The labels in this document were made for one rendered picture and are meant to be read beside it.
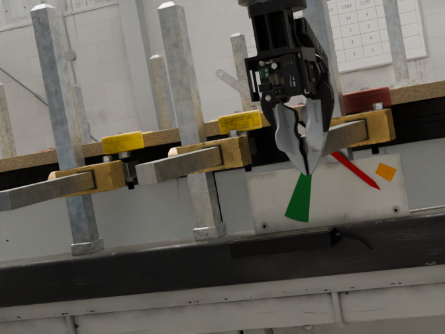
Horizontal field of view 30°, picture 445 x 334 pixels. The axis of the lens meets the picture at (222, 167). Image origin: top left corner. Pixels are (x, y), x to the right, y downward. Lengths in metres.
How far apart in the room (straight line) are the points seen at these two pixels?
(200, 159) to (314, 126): 0.35
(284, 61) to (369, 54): 7.60
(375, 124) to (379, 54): 7.22
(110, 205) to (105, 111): 7.80
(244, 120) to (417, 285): 0.42
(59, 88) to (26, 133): 8.55
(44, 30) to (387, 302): 0.77
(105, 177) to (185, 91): 0.22
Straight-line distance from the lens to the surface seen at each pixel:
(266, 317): 1.46
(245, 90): 1.33
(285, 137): 1.01
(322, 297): 1.43
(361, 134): 1.29
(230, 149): 1.39
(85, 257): 1.53
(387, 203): 1.33
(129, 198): 1.74
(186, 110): 1.43
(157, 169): 1.17
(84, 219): 1.54
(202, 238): 1.44
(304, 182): 1.36
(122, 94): 9.44
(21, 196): 1.32
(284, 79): 0.97
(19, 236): 1.90
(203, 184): 1.43
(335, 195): 1.35
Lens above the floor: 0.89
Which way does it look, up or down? 3 degrees down
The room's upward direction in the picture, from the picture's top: 10 degrees counter-clockwise
